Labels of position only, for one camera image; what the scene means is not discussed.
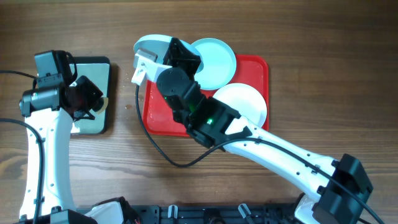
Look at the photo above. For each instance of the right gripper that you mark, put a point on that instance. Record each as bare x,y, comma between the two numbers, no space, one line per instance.
183,58

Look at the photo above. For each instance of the black water tray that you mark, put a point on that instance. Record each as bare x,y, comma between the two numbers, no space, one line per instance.
98,70

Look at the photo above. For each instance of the green yellow sponge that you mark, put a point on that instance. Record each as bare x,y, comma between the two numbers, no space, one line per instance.
101,105

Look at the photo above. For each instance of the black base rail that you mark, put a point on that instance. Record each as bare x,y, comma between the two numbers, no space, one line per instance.
277,213

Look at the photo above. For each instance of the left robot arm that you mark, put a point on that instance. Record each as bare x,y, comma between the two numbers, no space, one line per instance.
60,97

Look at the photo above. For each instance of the white plate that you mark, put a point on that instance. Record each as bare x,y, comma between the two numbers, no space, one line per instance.
246,100

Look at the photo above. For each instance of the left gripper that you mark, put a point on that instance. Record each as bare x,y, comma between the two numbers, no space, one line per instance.
95,95

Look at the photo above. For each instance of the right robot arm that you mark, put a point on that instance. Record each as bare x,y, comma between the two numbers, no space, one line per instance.
336,190

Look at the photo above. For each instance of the light blue plate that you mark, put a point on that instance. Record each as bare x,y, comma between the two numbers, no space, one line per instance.
218,63
158,44

